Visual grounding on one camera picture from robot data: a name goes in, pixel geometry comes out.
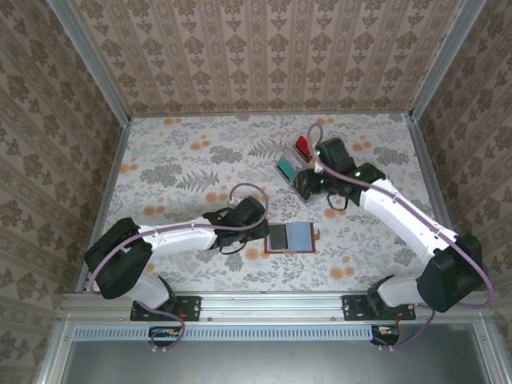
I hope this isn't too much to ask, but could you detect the black card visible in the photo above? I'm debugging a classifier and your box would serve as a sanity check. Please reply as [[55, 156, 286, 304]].
[[269, 224, 289, 251]]

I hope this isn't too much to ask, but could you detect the clear acrylic card rack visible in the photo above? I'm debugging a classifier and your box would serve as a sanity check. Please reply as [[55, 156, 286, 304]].
[[275, 135, 327, 207]]

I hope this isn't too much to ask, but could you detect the brown tray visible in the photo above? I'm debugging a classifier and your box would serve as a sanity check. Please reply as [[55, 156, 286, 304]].
[[263, 222, 323, 254]]

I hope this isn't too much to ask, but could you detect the teal card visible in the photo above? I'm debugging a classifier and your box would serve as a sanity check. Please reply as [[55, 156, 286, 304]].
[[277, 155, 299, 182]]

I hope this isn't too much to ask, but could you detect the red card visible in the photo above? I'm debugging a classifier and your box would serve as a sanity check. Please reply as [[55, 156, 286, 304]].
[[294, 135, 315, 161]]

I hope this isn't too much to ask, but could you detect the grey metal sheet panel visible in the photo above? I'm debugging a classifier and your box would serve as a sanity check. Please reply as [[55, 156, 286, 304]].
[[38, 322, 512, 384]]

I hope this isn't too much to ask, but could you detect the black connector box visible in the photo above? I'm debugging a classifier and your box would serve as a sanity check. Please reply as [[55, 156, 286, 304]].
[[370, 324, 402, 347], [148, 326, 182, 347]]

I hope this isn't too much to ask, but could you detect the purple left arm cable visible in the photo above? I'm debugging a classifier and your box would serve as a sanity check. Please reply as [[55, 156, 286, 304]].
[[87, 182, 270, 354]]

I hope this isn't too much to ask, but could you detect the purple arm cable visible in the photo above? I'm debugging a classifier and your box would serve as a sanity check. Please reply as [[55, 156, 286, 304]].
[[306, 123, 497, 353], [87, 182, 270, 354]]

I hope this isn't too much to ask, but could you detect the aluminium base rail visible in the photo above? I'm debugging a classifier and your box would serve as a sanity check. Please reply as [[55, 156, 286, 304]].
[[59, 290, 495, 323]]

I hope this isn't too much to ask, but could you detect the aluminium table side rail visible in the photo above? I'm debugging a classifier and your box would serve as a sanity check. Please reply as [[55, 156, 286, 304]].
[[78, 115, 133, 299], [403, 113, 461, 249]]

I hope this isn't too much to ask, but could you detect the grey slotted cable duct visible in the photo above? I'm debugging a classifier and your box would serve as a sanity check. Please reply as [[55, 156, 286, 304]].
[[73, 324, 373, 342]]

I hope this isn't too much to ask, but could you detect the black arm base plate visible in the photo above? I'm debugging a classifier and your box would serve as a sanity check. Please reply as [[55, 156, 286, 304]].
[[130, 294, 202, 322], [341, 294, 417, 322]]

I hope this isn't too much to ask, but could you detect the aluminium frame post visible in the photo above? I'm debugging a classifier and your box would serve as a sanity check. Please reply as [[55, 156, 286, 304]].
[[407, 0, 487, 121], [46, 0, 133, 123]]

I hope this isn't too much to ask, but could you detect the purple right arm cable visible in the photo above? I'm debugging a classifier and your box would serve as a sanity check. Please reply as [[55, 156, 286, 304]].
[[306, 123, 497, 353]]

